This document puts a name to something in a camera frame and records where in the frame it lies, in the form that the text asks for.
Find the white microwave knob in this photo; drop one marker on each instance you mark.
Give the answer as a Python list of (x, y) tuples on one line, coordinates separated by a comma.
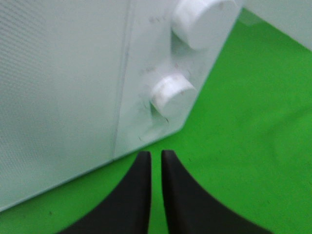
[(203, 23), (173, 95)]

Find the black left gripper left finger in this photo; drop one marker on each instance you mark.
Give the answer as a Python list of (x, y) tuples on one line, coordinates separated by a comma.
[(126, 210)]

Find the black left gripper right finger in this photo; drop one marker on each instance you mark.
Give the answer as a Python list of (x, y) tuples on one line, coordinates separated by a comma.
[(189, 209)]

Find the white microwave oven body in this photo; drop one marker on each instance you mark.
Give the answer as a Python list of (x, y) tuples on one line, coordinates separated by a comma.
[(154, 52)]

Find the white microwave door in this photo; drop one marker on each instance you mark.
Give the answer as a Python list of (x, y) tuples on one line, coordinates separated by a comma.
[(60, 87)]

